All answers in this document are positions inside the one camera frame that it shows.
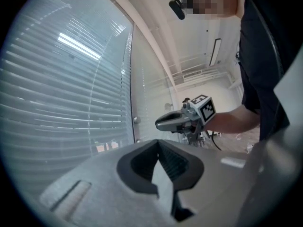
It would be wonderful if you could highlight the grey metal window post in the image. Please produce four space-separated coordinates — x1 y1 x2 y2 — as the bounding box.
129 20 143 144

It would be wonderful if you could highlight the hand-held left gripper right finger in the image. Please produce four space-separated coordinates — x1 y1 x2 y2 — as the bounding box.
157 138 263 222

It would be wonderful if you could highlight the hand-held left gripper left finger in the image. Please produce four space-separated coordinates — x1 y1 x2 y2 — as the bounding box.
39 138 176 227

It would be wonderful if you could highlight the person's right forearm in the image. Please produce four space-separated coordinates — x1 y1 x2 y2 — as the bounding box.
204 104 261 135

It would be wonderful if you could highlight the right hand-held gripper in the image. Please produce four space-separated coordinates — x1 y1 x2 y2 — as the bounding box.
155 94 216 142

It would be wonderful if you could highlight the person's right hand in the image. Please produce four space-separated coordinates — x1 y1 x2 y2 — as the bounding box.
188 121 203 137

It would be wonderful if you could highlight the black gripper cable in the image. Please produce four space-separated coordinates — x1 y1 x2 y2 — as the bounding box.
205 130 223 151

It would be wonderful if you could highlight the black head camera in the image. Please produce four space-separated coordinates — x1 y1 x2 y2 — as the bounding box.
168 0 187 21

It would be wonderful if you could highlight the person's black shirt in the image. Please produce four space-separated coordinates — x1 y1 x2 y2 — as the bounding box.
238 0 303 142

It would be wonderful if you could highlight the black chest cable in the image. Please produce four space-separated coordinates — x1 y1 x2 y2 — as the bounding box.
239 0 285 80

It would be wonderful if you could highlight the long ceiling light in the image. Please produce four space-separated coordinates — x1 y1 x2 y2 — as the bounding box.
209 38 222 67

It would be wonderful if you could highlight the white air vent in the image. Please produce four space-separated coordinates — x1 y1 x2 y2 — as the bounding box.
183 70 203 80

